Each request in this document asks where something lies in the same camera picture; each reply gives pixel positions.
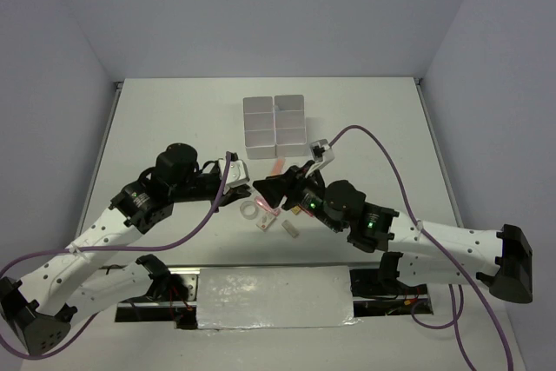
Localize pink yellow highlighter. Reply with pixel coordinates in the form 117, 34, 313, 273
270, 157, 286, 176

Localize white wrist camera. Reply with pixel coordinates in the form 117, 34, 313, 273
307, 139, 334, 176
225, 153, 250, 189

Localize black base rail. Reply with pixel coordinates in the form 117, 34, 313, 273
115, 266, 433, 330

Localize white divided container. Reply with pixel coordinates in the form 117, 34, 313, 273
274, 95, 308, 157
242, 96, 276, 160

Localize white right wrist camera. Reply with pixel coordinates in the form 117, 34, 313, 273
307, 139, 334, 176

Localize white left divided container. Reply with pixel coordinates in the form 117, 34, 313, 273
242, 96, 276, 160

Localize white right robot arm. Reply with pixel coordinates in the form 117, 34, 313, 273
253, 166, 533, 304

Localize white right divided container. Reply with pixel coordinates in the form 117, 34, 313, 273
274, 95, 308, 157

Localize clear tape roll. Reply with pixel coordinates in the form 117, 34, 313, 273
240, 201, 259, 220

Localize white eraser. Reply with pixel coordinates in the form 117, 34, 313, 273
281, 220, 300, 239

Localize silver foil cover plate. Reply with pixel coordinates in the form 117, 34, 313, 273
196, 266, 356, 330

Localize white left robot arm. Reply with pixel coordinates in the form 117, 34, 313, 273
1, 143, 251, 361

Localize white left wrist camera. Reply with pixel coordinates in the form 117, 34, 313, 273
225, 153, 250, 189

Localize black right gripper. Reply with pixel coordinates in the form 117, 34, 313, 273
252, 159, 342, 232

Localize white red staple box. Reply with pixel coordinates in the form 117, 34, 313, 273
256, 213, 276, 231

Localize pink utility knife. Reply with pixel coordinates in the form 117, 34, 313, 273
255, 196, 281, 216

